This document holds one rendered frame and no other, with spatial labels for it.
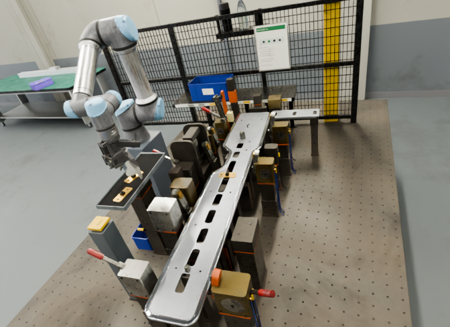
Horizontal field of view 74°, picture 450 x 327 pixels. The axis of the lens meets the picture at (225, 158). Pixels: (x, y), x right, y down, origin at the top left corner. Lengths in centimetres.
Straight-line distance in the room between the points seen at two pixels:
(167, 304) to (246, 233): 35
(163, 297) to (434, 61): 391
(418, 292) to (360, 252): 85
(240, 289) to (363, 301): 57
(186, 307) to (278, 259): 56
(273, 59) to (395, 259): 143
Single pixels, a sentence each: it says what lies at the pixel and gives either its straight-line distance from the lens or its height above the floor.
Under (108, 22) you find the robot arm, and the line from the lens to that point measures 151.
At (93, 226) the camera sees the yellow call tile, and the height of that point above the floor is 116.
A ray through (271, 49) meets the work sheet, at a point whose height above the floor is 129.
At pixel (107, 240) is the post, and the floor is 110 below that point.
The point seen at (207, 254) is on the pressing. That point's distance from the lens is 114.
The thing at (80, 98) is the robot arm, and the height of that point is 151.
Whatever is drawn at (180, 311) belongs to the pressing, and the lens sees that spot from 105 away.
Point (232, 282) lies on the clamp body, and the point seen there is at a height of 106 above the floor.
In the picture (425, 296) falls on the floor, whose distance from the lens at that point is 229.
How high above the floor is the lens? 187
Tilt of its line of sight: 33 degrees down
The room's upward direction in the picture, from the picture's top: 13 degrees counter-clockwise
